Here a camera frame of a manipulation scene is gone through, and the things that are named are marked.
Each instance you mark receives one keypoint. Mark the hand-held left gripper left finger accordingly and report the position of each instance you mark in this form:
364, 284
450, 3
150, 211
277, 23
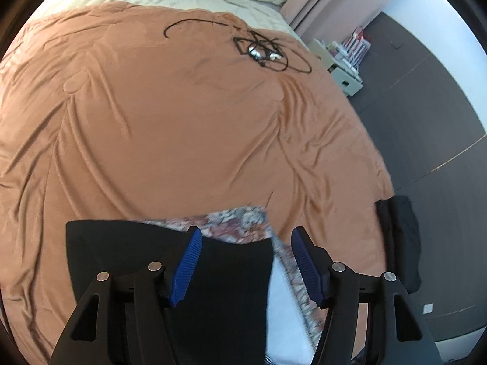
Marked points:
186, 266

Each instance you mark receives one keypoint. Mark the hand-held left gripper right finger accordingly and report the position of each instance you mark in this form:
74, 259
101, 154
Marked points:
305, 266

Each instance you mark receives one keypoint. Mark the black pants with white print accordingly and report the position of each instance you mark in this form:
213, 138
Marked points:
228, 292

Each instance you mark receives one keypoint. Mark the folded black pants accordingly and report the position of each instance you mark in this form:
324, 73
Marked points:
403, 243

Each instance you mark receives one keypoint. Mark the bear print cloth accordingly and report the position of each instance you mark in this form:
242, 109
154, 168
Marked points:
243, 222

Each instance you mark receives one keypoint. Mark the orange blanket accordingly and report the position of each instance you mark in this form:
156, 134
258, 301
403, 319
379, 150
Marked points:
171, 129

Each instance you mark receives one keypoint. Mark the white nightstand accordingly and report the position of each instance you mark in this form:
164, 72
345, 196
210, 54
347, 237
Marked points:
350, 83

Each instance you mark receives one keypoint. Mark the striped gift bag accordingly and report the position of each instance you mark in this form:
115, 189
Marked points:
357, 45

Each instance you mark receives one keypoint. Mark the pink curtain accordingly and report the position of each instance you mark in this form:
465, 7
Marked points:
334, 3

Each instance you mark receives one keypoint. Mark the white wall socket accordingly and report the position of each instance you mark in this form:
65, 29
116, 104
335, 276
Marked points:
428, 308

